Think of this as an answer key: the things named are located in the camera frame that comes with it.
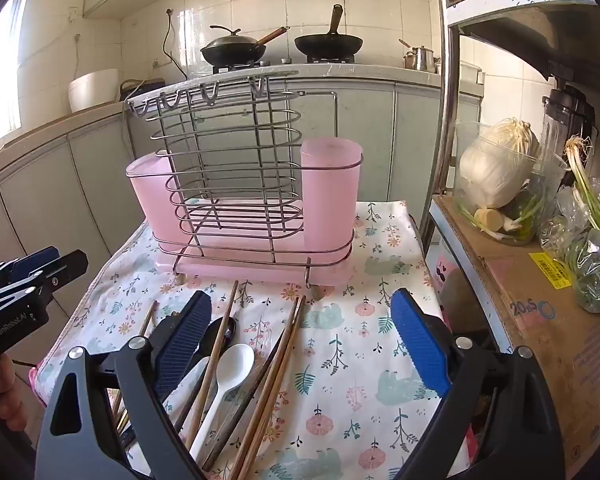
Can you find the floral tablecloth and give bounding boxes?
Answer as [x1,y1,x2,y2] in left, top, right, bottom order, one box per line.
[32,200,473,480]

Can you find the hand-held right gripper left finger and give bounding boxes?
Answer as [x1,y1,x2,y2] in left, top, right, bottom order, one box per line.
[34,290,213,480]

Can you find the napa cabbage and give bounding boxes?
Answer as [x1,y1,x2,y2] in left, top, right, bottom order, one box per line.
[459,117,542,209]

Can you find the black open wok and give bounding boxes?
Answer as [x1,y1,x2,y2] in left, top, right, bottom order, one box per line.
[294,4,365,58]

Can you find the metal wire utensil rack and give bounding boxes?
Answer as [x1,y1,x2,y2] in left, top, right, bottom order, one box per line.
[126,76,355,288]

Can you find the green onions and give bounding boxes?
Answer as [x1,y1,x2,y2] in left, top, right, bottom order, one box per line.
[562,135,600,246]

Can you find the cardboard box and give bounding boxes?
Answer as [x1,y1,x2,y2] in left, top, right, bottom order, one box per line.
[432,195,600,480]

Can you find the black blender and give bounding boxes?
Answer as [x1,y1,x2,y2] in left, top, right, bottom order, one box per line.
[540,85,598,171]

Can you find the gas stove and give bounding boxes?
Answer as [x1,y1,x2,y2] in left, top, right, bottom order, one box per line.
[211,56,356,73]

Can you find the plastic bags of greens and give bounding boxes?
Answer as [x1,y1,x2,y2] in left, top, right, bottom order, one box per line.
[539,185,600,318]

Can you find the window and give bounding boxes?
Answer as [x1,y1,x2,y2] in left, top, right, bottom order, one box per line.
[0,0,36,156]

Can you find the black plastic spoon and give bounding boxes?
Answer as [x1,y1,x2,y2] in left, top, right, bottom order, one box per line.
[192,316,239,366]

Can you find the white rectangular dish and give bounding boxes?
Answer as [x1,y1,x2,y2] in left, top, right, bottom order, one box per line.
[459,61,485,86]

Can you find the wide pink plastic cup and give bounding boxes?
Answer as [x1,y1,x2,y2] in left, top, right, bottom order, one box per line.
[126,152,181,256]

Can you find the black wok with lid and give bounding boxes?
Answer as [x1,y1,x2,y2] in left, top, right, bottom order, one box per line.
[200,25,291,67]

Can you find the narrow pink plastic cup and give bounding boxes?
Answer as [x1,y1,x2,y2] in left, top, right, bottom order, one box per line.
[299,137,364,261]

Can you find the steel kettle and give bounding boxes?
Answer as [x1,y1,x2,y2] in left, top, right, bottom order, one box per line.
[399,39,438,73]

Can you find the black power cable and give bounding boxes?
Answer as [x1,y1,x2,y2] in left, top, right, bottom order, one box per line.
[161,7,187,78]

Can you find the clear plastic container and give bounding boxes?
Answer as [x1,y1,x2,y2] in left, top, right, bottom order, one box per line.
[452,120,568,246]

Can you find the metal shelf rack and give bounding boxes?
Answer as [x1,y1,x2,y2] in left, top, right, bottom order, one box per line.
[420,0,600,241]

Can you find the kitchen counter with grey cabinets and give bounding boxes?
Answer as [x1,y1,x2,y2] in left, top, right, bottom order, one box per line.
[0,67,483,311]

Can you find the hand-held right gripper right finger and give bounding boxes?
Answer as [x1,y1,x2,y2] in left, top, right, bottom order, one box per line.
[390,287,573,480]

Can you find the white plastic spoon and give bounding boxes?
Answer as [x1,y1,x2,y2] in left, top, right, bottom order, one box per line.
[189,343,256,462]
[165,355,212,413]

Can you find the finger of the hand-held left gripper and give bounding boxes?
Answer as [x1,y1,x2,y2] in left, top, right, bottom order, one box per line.
[0,250,89,318]
[0,246,61,293]

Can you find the white rice cooker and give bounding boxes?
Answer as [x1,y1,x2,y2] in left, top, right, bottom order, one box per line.
[68,68,119,113]

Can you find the black round countertop appliance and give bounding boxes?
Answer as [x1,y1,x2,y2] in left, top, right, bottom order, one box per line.
[119,77,166,103]

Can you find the dark wooden chopstick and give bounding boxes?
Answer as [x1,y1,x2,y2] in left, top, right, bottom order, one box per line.
[201,332,286,471]

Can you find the person's left hand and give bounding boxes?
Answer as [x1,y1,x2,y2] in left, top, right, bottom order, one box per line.
[0,355,35,412]

